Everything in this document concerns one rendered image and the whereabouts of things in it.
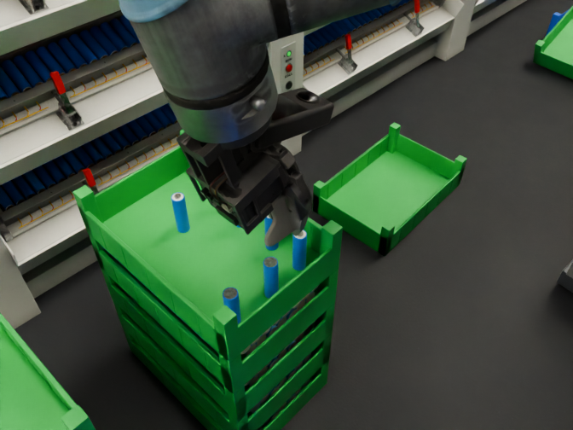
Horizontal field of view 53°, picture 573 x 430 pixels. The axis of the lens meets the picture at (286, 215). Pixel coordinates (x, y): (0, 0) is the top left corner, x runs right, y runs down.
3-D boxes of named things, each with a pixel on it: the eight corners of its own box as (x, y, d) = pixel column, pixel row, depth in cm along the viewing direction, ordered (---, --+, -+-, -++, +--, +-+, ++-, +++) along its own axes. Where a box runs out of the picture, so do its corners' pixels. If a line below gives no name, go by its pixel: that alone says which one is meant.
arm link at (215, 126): (216, 18, 51) (297, 59, 46) (230, 61, 55) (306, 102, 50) (140, 81, 48) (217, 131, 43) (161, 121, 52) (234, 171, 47)
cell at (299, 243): (309, 265, 78) (309, 232, 73) (299, 273, 77) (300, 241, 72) (298, 258, 79) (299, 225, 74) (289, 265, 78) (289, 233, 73)
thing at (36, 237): (268, 132, 134) (283, 95, 122) (20, 276, 105) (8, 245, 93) (214, 72, 138) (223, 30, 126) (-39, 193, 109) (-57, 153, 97)
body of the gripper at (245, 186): (201, 202, 61) (160, 126, 51) (257, 149, 64) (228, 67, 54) (251, 240, 57) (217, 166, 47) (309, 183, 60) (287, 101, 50)
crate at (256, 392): (332, 332, 90) (336, 301, 84) (236, 423, 79) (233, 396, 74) (205, 232, 104) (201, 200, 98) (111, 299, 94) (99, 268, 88)
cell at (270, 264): (270, 270, 69) (271, 302, 73) (281, 262, 70) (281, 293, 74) (259, 262, 70) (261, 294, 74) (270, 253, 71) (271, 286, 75)
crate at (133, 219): (339, 266, 78) (344, 226, 72) (228, 363, 68) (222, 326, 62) (195, 165, 92) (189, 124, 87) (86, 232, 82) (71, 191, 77)
